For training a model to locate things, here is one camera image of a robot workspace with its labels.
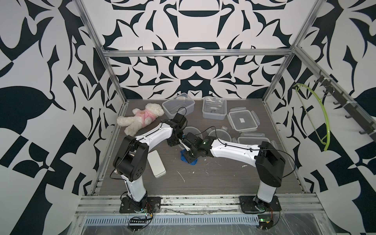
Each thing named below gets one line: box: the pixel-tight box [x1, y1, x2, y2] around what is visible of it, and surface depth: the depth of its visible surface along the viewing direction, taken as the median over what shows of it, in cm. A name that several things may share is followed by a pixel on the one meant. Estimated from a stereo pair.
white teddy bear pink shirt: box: [116, 102, 165, 137], surface depth 101 cm
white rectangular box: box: [146, 149, 167, 179], surface depth 85 cm
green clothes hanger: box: [293, 83, 331, 152], surface depth 74 cm
